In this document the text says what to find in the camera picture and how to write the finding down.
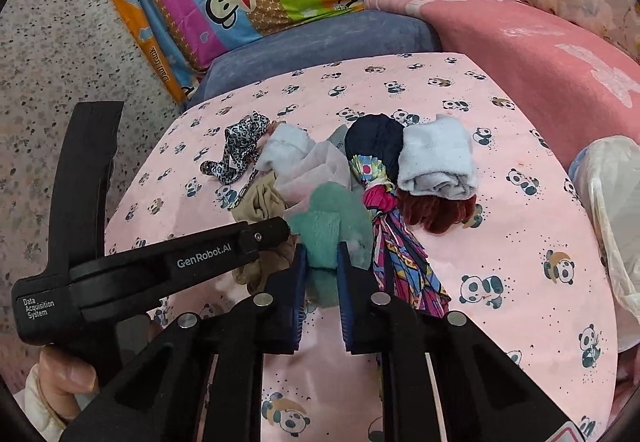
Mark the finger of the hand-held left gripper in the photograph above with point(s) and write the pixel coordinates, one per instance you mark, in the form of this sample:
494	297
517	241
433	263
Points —
235	247

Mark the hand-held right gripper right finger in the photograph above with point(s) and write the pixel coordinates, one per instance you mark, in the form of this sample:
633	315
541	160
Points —
345	302

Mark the pink blanket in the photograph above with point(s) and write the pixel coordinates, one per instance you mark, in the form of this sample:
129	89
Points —
525	56

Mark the colourful patterned scarf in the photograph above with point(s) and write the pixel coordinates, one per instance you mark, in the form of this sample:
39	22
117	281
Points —
400	252

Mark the teal green cloth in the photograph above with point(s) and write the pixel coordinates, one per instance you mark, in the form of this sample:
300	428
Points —
325	227

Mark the navy blue cloth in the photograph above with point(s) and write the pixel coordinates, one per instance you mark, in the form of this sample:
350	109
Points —
372	139

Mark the blue cushion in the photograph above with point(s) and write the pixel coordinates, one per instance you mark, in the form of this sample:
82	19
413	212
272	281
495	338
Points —
320	39

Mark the leopard print ribbon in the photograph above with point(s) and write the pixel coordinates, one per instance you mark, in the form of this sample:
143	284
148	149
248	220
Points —
240	136

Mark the dark red cloth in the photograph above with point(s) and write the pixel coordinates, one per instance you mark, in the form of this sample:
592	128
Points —
440	217

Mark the light blue rolled towel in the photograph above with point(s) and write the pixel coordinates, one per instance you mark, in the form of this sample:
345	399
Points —
437	156

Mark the person's left hand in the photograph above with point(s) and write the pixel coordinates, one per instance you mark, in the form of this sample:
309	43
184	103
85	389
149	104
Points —
65	374

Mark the white sheer cloth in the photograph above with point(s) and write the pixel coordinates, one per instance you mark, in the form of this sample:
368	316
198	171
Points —
315	171

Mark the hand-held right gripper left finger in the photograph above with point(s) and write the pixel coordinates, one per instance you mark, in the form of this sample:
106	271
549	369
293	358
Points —
299	289

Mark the brown sheer stocking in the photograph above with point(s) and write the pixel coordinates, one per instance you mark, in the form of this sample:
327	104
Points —
265	267

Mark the white plastic bag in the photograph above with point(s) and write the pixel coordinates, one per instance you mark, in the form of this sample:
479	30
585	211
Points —
615	212

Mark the beige cloth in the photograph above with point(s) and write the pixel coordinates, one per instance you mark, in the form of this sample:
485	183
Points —
260	204

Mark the pink panda printed sheet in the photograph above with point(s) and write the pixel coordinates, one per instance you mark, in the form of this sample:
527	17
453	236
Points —
500	242

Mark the small light blue sock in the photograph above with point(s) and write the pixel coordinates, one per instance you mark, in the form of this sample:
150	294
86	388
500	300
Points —
287	146

